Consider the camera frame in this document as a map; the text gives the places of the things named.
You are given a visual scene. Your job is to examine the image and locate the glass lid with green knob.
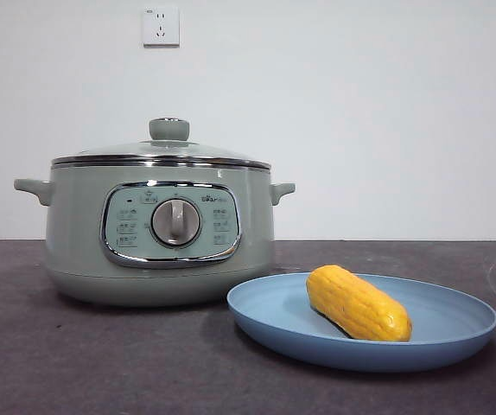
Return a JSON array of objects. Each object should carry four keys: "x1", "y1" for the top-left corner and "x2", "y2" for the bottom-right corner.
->
[{"x1": 50, "y1": 117, "x2": 272, "y2": 169}]

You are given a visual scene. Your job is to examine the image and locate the yellow corn cob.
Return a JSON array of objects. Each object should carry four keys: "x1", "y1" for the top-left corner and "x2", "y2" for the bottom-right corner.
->
[{"x1": 305, "y1": 264, "x2": 414, "y2": 343}]

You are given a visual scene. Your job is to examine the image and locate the blue round plate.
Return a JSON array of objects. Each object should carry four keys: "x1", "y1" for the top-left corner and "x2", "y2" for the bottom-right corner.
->
[{"x1": 226, "y1": 271, "x2": 496, "y2": 374}]

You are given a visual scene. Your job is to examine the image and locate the pale green electric steamer pot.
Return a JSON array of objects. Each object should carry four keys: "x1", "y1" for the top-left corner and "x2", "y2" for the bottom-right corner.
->
[{"x1": 13, "y1": 163, "x2": 296, "y2": 309}]

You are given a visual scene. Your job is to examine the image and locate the white wall power socket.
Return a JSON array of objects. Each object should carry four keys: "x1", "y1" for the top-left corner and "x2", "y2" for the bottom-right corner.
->
[{"x1": 142, "y1": 6, "x2": 181, "y2": 48}]

